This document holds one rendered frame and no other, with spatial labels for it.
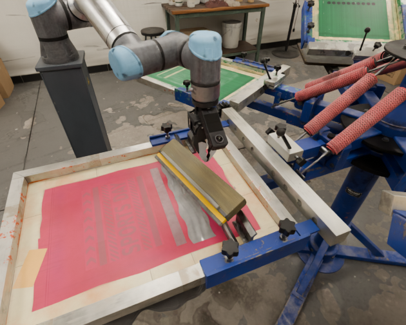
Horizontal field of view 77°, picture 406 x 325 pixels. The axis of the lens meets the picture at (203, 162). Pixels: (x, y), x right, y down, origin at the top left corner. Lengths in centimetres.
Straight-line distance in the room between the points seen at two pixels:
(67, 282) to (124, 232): 18
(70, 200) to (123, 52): 53
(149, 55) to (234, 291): 143
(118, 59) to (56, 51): 71
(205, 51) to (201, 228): 48
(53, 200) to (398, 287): 194
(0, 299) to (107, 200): 35
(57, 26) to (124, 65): 71
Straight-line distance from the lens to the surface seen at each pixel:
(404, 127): 125
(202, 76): 63
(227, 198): 71
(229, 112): 112
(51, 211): 95
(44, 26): 129
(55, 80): 133
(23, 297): 81
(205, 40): 61
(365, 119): 102
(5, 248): 88
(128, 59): 62
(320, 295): 186
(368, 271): 207
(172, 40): 69
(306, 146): 99
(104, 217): 86
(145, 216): 82
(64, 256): 83
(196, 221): 79
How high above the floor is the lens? 160
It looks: 41 degrees down
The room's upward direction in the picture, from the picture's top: straight up
